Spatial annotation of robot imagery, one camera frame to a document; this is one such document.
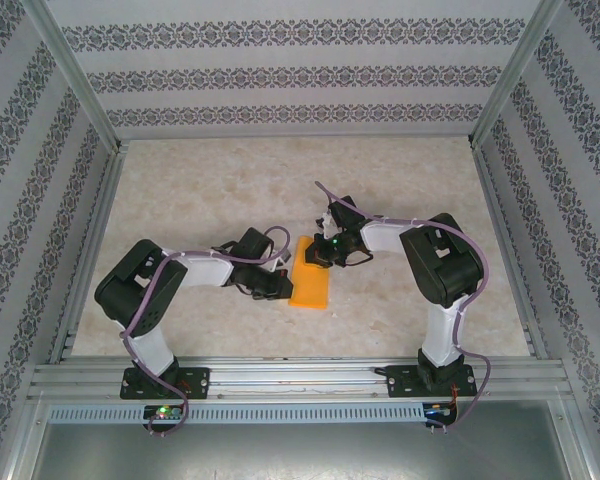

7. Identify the aluminium frame post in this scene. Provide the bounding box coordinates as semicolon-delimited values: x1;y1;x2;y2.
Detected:
19;0;130;151
468;0;569;149

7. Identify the wide aluminium mounting rail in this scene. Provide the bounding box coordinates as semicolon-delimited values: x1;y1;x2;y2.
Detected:
27;355;574;401

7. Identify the orange paper sheet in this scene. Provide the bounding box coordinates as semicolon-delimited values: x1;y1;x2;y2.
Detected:
287;235;333;312

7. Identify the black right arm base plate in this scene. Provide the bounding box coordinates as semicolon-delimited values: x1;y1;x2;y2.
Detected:
385;363;479;400

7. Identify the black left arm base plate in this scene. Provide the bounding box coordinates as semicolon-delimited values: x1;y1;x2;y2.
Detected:
119;367;212;401

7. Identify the aluminium side rail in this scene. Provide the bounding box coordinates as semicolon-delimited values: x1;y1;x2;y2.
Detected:
47;141;131;365
471;142;550;360

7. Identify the grey metal panel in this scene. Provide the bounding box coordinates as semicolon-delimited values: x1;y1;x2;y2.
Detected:
4;399;596;480

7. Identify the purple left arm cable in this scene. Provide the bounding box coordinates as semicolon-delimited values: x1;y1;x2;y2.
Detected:
121;225;294;440

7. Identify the grey slotted cable duct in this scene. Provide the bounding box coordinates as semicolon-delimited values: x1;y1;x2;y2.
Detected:
47;403;426;425

